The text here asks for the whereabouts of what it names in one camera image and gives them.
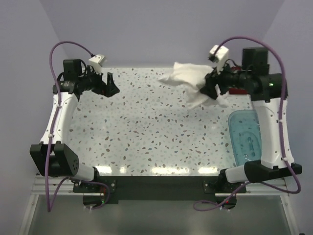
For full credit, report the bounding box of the white t shirt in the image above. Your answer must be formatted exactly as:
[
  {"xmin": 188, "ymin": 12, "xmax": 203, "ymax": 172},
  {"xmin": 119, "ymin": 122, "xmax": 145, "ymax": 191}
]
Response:
[{"xmin": 157, "ymin": 62, "xmax": 229, "ymax": 109}]

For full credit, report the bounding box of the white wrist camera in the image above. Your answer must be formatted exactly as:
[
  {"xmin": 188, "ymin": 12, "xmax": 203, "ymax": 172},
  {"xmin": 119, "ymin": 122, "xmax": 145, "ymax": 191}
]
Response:
[
  {"xmin": 89, "ymin": 54, "xmax": 107, "ymax": 74},
  {"xmin": 208, "ymin": 45, "xmax": 229, "ymax": 73}
]

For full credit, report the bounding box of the folded dark red shirt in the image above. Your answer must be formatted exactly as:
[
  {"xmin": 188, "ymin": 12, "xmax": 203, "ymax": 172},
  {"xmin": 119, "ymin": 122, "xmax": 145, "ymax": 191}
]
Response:
[{"xmin": 229, "ymin": 88, "xmax": 248, "ymax": 95}]

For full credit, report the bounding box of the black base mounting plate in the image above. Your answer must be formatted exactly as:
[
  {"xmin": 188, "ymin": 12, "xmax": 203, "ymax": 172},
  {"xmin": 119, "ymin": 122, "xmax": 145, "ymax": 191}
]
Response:
[{"xmin": 72, "ymin": 176, "xmax": 246, "ymax": 209}]

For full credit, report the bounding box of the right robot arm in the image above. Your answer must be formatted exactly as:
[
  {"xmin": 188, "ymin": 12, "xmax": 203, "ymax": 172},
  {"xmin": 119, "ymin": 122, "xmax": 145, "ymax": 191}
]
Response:
[{"xmin": 200, "ymin": 45, "xmax": 303, "ymax": 186}]

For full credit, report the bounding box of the blue plastic bin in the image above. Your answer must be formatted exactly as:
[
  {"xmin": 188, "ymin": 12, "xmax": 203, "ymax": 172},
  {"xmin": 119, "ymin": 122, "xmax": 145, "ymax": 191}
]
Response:
[{"xmin": 228, "ymin": 110, "xmax": 262, "ymax": 166}]

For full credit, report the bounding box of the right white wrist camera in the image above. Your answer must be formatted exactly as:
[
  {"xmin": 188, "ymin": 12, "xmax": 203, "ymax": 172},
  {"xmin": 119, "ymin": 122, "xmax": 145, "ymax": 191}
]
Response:
[{"xmin": 208, "ymin": 45, "xmax": 229, "ymax": 73}]

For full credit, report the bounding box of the aluminium frame rail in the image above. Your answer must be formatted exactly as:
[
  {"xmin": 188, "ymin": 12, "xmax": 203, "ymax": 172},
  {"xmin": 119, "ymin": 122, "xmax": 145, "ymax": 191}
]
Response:
[{"xmin": 31, "ymin": 176, "xmax": 287, "ymax": 196}]

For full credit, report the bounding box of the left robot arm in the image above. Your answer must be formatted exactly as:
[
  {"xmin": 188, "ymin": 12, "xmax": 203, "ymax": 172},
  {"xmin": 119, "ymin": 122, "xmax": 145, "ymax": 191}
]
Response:
[{"xmin": 30, "ymin": 54, "xmax": 120, "ymax": 181}]

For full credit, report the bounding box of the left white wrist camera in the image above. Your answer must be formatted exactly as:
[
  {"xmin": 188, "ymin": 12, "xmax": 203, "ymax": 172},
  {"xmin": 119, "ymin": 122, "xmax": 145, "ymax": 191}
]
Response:
[{"xmin": 89, "ymin": 54, "xmax": 107, "ymax": 74}]

